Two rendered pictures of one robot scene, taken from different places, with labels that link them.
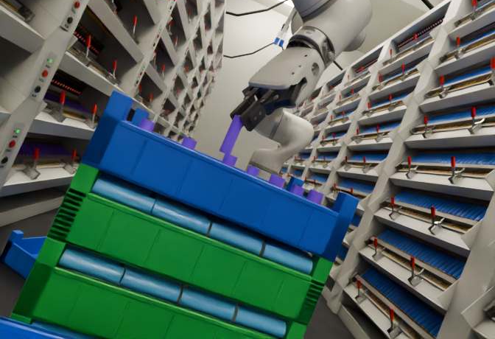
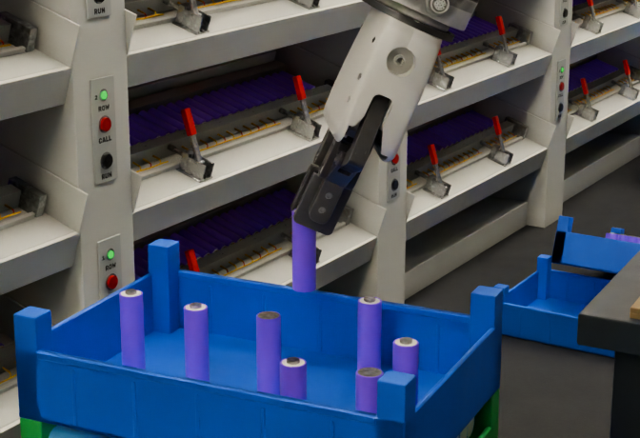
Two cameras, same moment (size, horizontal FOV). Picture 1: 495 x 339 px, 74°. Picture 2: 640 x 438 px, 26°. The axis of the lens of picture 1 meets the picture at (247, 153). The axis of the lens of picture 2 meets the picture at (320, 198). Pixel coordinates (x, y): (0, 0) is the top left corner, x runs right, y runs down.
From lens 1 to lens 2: 0.74 m
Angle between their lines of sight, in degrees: 40
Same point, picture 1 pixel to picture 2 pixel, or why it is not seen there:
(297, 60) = (362, 57)
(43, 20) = (53, 29)
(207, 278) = not seen: outside the picture
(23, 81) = (72, 163)
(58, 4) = not seen: outside the picture
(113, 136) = (37, 375)
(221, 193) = (190, 422)
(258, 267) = not seen: outside the picture
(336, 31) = not seen: outside the picture
